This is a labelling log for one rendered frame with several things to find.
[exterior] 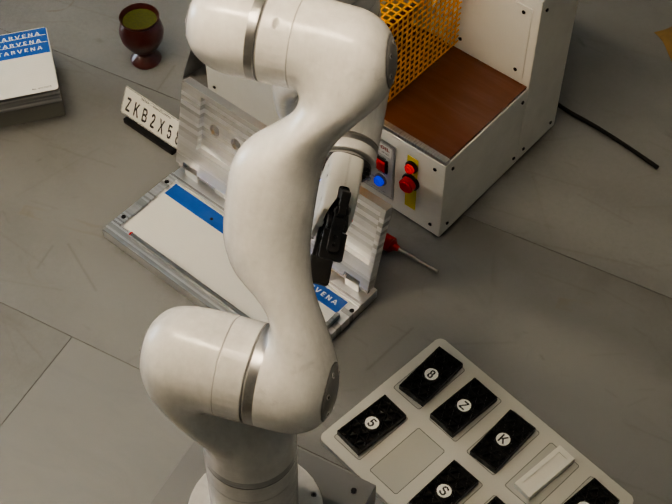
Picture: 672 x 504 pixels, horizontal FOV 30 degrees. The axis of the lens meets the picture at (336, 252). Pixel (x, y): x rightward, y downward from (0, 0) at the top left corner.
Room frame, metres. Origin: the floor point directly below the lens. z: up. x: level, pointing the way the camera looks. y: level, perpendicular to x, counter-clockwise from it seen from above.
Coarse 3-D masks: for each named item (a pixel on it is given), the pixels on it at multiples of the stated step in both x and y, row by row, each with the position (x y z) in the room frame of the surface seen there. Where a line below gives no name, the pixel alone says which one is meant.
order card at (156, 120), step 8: (128, 88) 1.65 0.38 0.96; (128, 96) 1.64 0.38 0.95; (136, 96) 1.63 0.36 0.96; (128, 104) 1.63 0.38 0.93; (136, 104) 1.63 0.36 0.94; (144, 104) 1.62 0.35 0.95; (152, 104) 1.61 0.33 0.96; (128, 112) 1.63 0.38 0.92; (136, 112) 1.62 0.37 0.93; (144, 112) 1.61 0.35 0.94; (152, 112) 1.60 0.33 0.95; (160, 112) 1.59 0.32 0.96; (136, 120) 1.61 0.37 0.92; (144, 120) 1.60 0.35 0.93; (152, 120) 1.59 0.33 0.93; (160, 120) 1.59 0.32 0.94; (168, 120) 1.58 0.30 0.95; (176, 120) 1.57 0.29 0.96; (152, 128) 1.59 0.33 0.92; (160, 128) 1.58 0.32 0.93; (168, 128) 1.57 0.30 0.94; (176, 128) 1.56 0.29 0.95; (160, 136) 1.57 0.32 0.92; (168, 136) 1.56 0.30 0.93; (176, 136) 1.55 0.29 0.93; (176, 144) 1.55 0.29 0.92
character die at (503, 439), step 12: (504, 420) 0.97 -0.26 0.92; (516, 420) 0.97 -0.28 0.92; (492, 432) 0.95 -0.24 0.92; (504, 432) 0.95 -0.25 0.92; (516, 432) 0.95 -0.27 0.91; (528, 432) 0.95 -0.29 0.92; (480, 444) 0.93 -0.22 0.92; (492, 444) 0.93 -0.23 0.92; (504, 444) 0.93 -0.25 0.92; (516, 444) 0.93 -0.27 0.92; (480, 456) 0.91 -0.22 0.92; (492, 456) 0.91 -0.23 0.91; (504, 456) 0.91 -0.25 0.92; (492, 468) 0.89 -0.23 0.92
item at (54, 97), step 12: (0, 36) 1.74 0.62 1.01; (12, 36) 1.74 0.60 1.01; (24, 36) 1.74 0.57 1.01; (24, 96) 1.63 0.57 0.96; (36, 96) 1.63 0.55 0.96; (48, 96) 1.64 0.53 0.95; (60, 96) 1.64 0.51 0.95; (0, 108) 1.61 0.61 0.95; (12, 108) 1.62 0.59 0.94; (24, 108) 1.62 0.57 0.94; (36, 108) 1.63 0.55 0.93; (48, 108) 1.63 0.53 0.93; (60, 108) 1.64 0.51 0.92; (0, 120) 1.61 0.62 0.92; (12, 120) 1.62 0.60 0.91; (24, 120) 1.62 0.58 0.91; (36, 120) 1.63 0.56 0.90
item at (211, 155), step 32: (192, 96) 1.50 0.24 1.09; (192, 128) 1.48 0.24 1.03; (224, 128) 1.46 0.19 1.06; (256, 128) 1.41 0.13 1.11; (192, 160) 1.47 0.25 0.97; (224, 160) 1.44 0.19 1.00; (224, 192) 1.41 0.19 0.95; (352, 224) 1.27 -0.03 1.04; (384, 224) 1.23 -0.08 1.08; (352, 256) 1.24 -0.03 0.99
